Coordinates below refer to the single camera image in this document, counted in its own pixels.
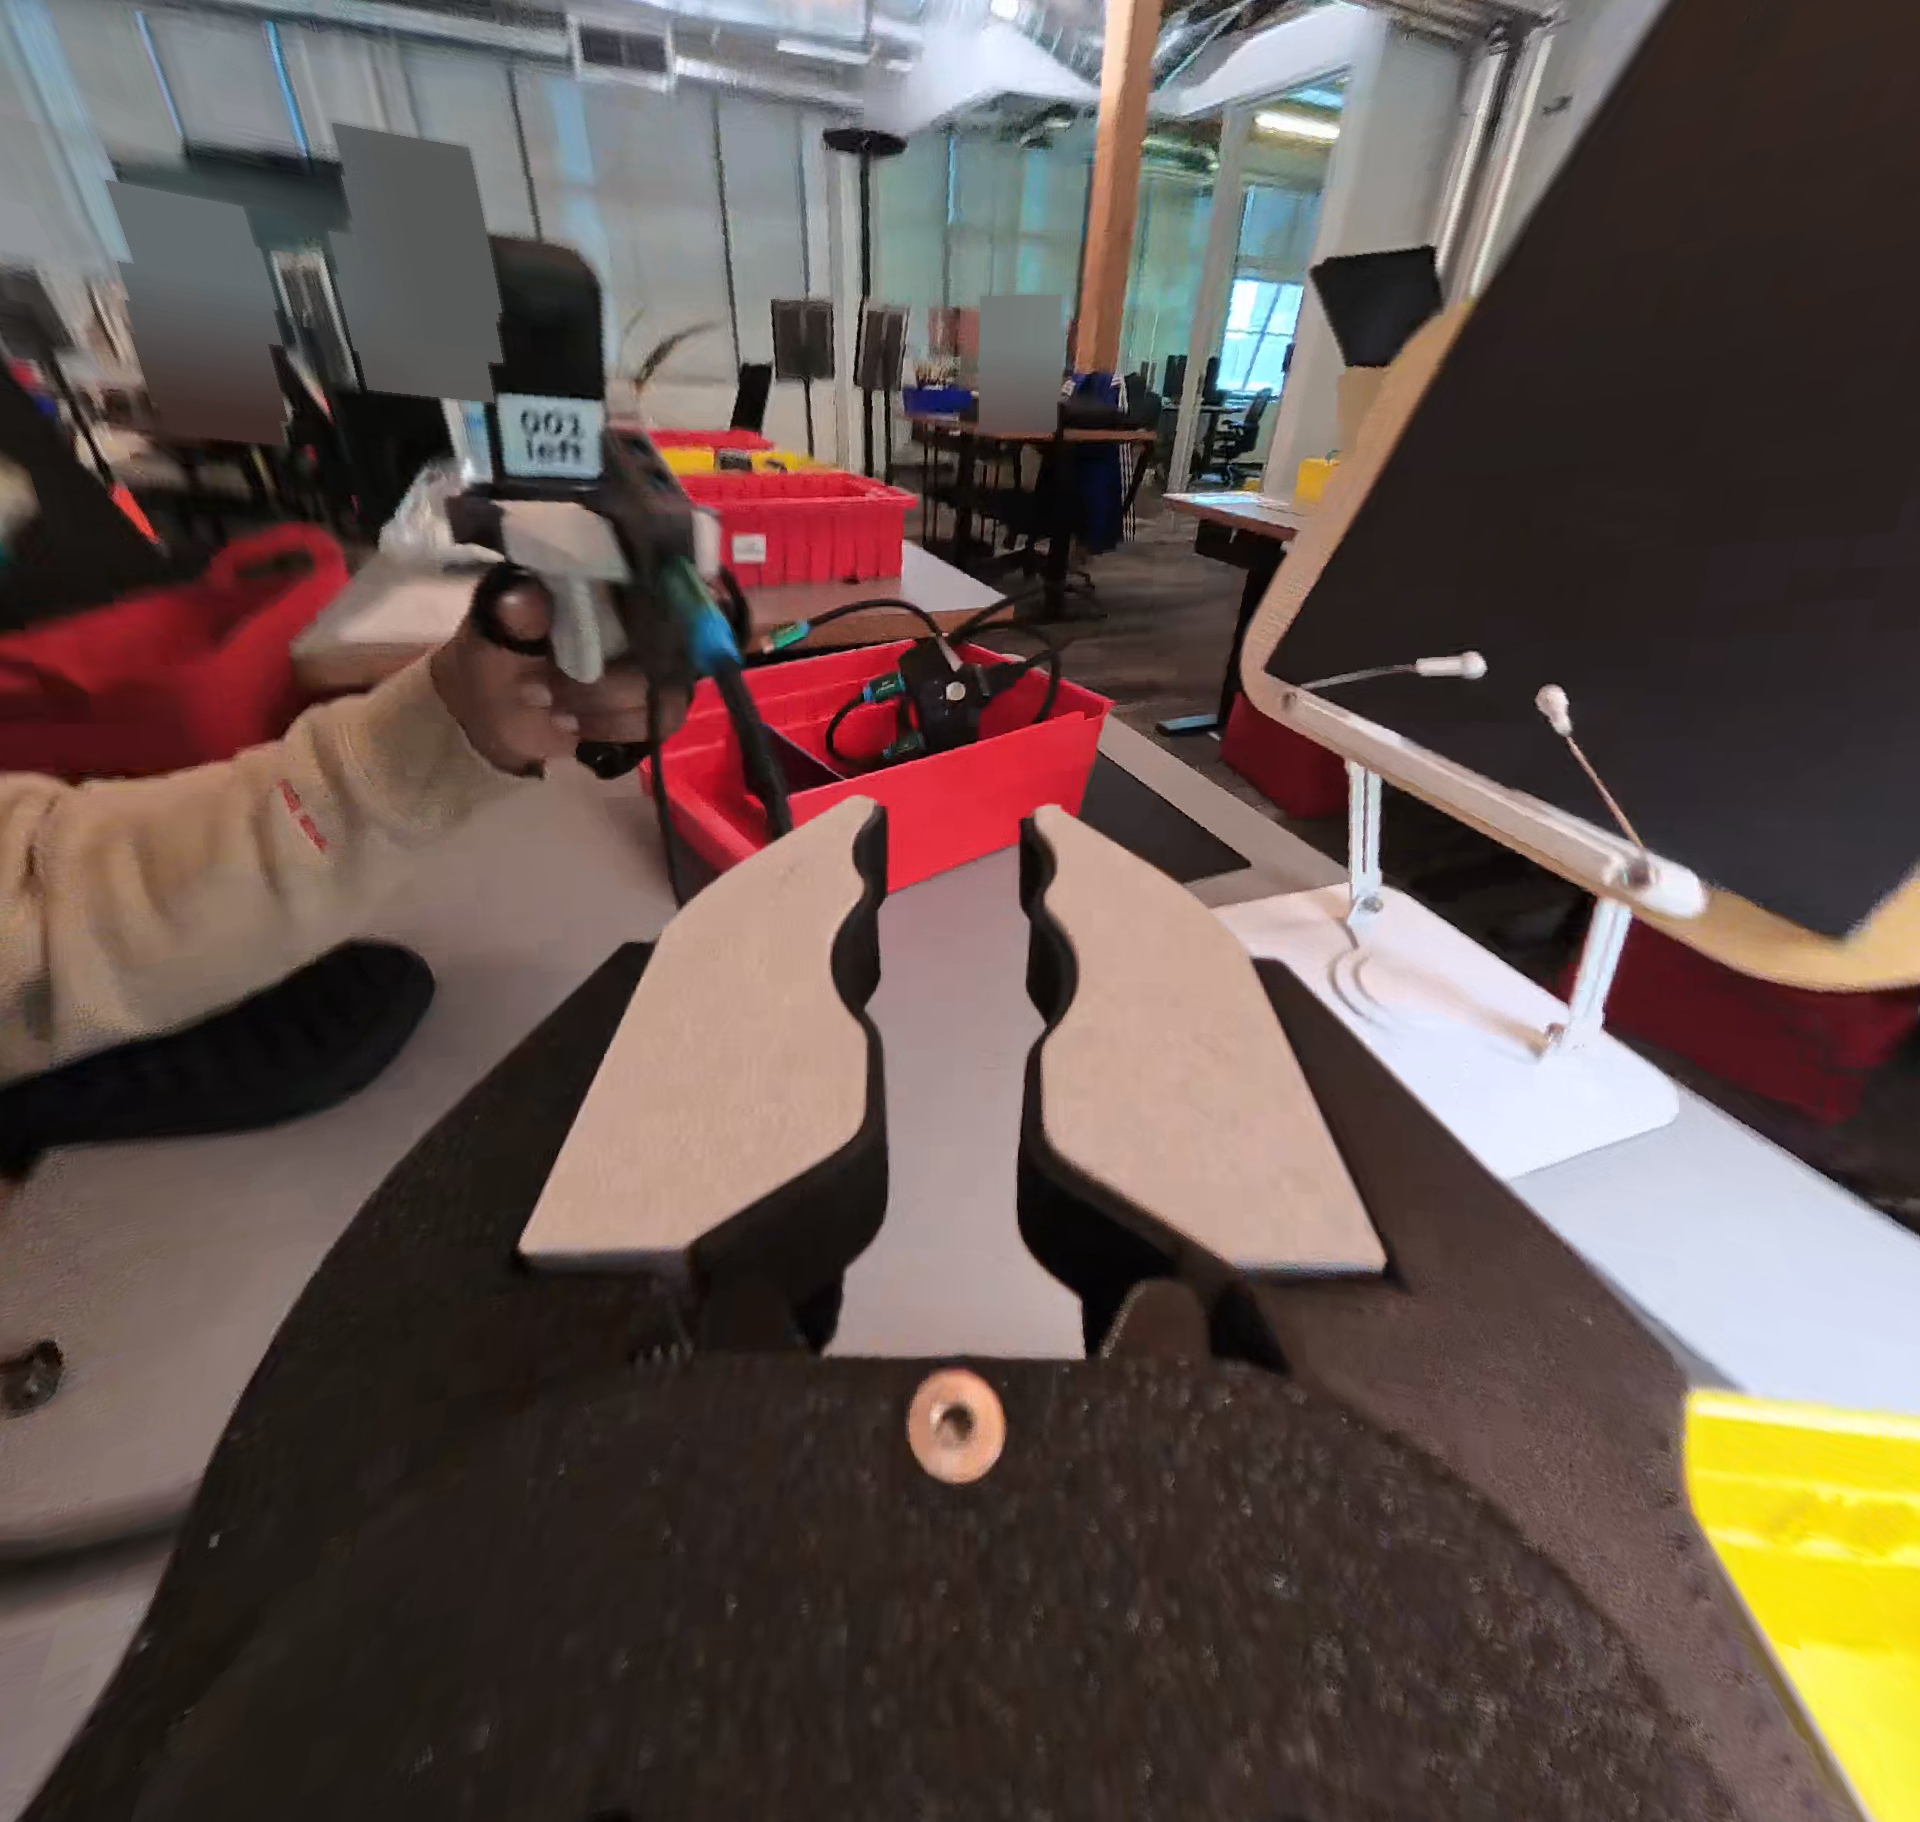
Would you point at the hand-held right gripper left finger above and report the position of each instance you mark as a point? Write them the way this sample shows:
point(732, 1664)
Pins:
point(720, 1072)

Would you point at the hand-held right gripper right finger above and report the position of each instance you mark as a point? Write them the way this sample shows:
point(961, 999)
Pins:
point(1201, 1088)

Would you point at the red plastic bin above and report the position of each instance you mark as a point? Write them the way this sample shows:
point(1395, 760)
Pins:
point(976, 788)
point(1800, 1028)
point(1291, 767)

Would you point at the black hdmi switch box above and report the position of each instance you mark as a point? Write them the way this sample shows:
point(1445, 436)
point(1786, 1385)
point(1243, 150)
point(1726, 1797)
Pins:
point(945, 707)

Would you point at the yellow plastic bin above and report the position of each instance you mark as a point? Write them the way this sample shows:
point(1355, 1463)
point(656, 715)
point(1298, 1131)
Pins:
point(1831, 1583)

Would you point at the person's left forearm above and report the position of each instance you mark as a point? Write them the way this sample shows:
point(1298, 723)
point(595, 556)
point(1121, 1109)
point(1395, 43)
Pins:
point(226, 863)

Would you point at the person's left hand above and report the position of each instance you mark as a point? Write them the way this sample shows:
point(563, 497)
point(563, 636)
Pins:
point(510, 712)

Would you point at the marker sign on stand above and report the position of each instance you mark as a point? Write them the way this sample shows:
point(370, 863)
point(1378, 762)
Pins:
point(882, 347)
point(803, 338)

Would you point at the air vent grille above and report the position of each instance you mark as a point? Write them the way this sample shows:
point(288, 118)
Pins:
point(619, 51)

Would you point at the yellow tray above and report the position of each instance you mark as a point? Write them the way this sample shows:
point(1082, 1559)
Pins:
point(781, 459)

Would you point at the black bin divider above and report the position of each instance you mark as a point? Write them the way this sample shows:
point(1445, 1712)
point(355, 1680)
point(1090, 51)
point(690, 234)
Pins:
point(810, 767)

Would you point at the black floor lamp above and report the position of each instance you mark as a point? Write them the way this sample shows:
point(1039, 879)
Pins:
point(862, 141)

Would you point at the black mesh armrest pad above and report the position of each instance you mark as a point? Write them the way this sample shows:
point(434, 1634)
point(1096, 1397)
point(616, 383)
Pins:
point(271, 1043)

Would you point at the wooden top desk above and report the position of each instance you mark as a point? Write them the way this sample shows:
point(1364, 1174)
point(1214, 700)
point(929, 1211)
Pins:
point(1021, 430)

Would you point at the white desk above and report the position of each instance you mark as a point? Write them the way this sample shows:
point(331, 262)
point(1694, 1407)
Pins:
point(1230, 512)

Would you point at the blue striped jacket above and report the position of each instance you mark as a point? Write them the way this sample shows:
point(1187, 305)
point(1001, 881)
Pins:
point(1102, 472)

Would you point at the wooden pillar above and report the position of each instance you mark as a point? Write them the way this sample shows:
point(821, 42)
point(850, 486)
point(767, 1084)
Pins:
point(1126, 127)

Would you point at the black table grommet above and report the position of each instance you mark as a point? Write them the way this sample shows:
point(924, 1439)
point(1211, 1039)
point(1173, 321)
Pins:
point(30, 1379)

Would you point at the black wood-rimmed board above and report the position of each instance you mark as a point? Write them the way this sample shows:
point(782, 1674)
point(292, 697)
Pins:
point(1650, 427)

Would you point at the black monitor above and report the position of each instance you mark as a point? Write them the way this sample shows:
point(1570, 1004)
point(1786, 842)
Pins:
point(1376, 305)

